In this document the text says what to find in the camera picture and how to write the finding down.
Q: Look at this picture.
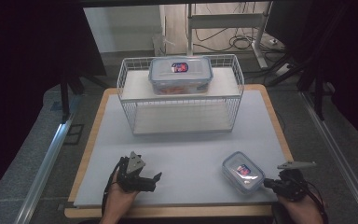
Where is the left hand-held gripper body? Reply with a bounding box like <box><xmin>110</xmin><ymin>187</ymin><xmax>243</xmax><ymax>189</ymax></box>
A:
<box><xmin>116</xmin><ymin>151</ymin><xmax>157</xmax><ymax>193</ymax></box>

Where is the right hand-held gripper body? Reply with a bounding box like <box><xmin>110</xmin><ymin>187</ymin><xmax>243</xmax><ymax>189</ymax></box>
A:
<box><xmin>276</xmin><ymin>161</ymin><xmax>318</xmax><ymax>203</ymax></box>

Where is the small clear food container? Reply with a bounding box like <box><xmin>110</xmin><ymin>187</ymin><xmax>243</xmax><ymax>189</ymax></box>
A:
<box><xmin>221</xmin><ymin>150</ymin><xmax>266</xmax><ymax>195</ymax></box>

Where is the white wire rack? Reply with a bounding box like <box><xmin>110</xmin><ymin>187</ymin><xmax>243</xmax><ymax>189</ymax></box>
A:
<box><xmin>117</xmin><ymin>53</ymin><xmax>246</xmax><ymax>136</ymax></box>

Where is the large clear food container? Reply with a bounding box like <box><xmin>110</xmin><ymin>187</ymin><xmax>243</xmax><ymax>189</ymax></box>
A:
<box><xmin>147</xmin><ymin>55</ymin><xmax>214</xmax><ymax>96</ymax></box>

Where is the person's right hand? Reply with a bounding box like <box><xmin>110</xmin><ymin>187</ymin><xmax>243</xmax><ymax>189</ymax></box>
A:
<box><xmin>277</xmin><ymin>190</ymin><xmax>323</xmax><ymax>220</ymax></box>

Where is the person's left hand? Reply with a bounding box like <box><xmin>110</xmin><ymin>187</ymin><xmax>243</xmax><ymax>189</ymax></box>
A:
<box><xmin>104</xmin><ymin>172</ymin><xmax>140</xmax><ymax>218</ymax></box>

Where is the grey table mat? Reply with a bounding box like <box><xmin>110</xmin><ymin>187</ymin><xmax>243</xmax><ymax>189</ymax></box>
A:
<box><xmin>73</xmin><ymin>90</ymin><xmax>293</xmax><ymax>208</ymax></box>

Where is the black stand leg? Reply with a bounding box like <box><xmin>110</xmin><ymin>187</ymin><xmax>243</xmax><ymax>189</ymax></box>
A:
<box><xmin>312</xmin><ymin>69</ymin><xmax>328</xmax><ymax>121</ymax></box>
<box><xmin>59</xmin><ymin>73</ymin><xmax>87</xmax><ymax>125</ymax></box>

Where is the white power strip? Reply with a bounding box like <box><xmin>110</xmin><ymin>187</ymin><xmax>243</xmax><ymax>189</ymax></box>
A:
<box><xmin>274</xmin><ymin>63</ymin><xmax>294</xmax><ymax>77</ymax></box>

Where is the white board panel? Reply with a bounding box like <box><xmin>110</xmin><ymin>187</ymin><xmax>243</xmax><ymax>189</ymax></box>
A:
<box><xmin>83</xmin><ymin>5</ymin><xmax>166</xmax><ymax>54</ymax></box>

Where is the black curtain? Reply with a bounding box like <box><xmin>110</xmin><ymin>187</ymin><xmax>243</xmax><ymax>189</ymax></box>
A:
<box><xmin>0</xmin><ymin>0</ymin><xmax>107</xmax><ymax>206</ymax></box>
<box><xmin>264</xmin><ymin>0</ymin><xmax>358</xmax><ymax>153</ymax></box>

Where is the white metal stand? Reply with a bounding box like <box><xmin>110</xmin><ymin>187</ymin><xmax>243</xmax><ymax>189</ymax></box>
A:
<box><xmin>186</xmin><ymin>2</ymin><xmax>274</xmax><ymax>70</ymax></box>

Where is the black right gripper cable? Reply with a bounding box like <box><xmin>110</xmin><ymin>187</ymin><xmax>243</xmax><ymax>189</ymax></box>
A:
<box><xmin>304</xmin><ymin>180</ymin><xmax>330</xmax><ymax>223</ymax></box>

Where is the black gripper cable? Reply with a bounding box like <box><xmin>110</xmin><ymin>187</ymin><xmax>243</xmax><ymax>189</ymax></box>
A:
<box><xmin>101</xmin><ymin>157</ymin><xmax>129</xmax><ymax>218</ymax></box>
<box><xmin>304</xmin><ymin>180</ymin><xmax>330</xmax><ymax>223</ymax></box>

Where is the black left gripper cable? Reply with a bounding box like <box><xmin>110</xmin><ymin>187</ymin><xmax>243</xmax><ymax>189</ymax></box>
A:
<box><xmin>101</xmin><ymin>157</ymin><xmax>129</xmax><ymax>218</ymax></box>

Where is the silver metal rail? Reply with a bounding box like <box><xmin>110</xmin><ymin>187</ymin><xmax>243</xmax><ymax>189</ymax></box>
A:
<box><xmin>14</xmin><ymin>119</ymin><xmax>73</xmax><ymax>224</ymax></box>
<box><xmin>300</xmin><ymin>91</ymin><xmax>358</xmax><ymax>224</ymax></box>

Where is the black floor frame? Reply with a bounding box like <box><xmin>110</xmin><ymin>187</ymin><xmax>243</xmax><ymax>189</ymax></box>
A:
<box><xmin>63</xmin><ymin>123</ymin><xmax>86</xmax><ymax>146</ymax></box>

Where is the black floor cable bundle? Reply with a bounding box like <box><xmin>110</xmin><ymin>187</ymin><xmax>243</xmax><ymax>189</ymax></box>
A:
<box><xmin>193</xmin><ymin>27</ymin><xmax>288</xmax><ymax>63</ymax></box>

